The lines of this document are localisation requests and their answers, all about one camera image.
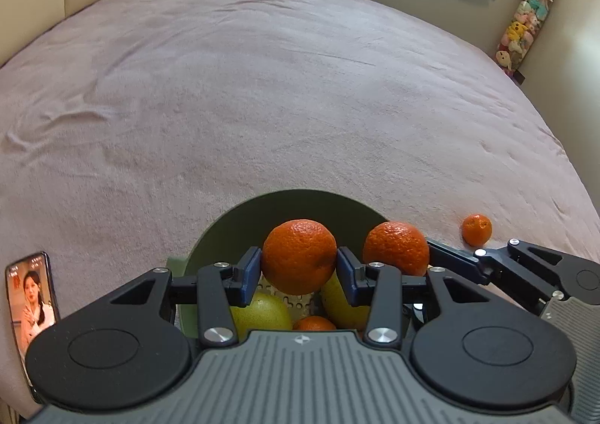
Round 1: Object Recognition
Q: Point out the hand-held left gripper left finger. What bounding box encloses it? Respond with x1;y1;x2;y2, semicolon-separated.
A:
108;246;262;347

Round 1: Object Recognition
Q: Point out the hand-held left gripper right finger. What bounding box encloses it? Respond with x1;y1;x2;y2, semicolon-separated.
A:
337;246;491;350

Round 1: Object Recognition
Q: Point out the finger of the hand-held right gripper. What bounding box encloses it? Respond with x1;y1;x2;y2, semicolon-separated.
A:
424;239;579;313

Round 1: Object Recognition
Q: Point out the green apple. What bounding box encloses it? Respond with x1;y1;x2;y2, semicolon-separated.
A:
229;291;294;343
320;271;371;331

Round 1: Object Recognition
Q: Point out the green colander bowl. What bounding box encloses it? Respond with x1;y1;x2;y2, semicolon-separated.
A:
166;190;392;341

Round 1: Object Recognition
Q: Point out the orange mandarin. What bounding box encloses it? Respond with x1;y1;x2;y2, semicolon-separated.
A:
461;214;493;247
362;221;431;277
261;219;338;296
293;315;338;332

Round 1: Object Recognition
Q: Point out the pink bed blanket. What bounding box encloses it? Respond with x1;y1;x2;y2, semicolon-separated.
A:
0;0;600;420

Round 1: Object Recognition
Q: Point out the smartphone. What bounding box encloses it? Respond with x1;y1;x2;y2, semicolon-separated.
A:
4;252;62;401

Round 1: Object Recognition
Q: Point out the hanging column of plush toys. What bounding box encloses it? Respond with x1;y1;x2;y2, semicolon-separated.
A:
495;0;556;77

